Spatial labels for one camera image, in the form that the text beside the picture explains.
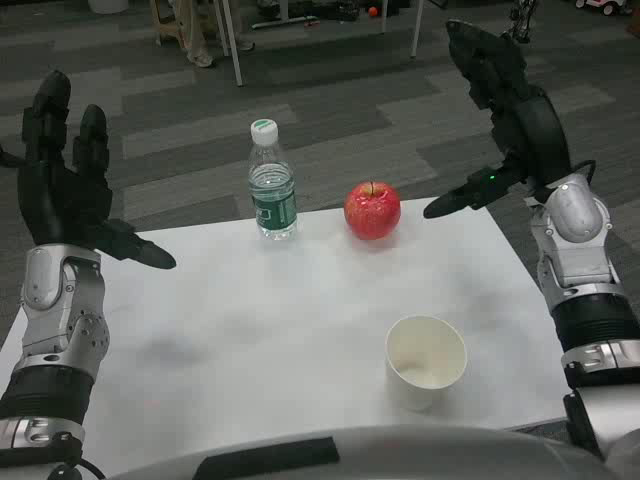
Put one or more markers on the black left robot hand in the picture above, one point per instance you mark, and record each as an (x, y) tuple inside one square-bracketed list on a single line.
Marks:
[(60, 200)]

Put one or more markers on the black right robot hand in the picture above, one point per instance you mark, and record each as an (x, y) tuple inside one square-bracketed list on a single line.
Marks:
[(535, 135)]

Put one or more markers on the white paper cup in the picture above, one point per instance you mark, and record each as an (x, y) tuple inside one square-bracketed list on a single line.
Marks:
[(425, 350)]

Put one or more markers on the white toy car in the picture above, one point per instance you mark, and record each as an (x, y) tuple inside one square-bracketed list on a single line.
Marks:
[(605, 6)]

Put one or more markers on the white slanted table leg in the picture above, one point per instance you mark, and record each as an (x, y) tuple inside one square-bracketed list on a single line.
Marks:
[(235, 55), (416, 35)]

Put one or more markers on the red apple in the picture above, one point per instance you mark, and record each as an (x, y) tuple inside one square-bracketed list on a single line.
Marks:
[(372, 212)]

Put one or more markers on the wooden stool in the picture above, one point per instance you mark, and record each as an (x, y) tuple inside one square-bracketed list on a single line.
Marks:
[(167, 30)]

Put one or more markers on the clear plastic water bottle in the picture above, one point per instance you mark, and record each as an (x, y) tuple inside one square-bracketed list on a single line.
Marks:
[(272, 200)]

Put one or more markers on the person in beige trousers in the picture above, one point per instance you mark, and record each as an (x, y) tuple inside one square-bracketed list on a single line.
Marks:
[(197, 35)]

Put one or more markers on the long white bar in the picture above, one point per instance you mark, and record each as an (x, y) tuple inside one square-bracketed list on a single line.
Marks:
[(285, 22)]

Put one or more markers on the silver robot chest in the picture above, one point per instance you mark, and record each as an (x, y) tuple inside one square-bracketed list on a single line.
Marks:
[(400, 450)]

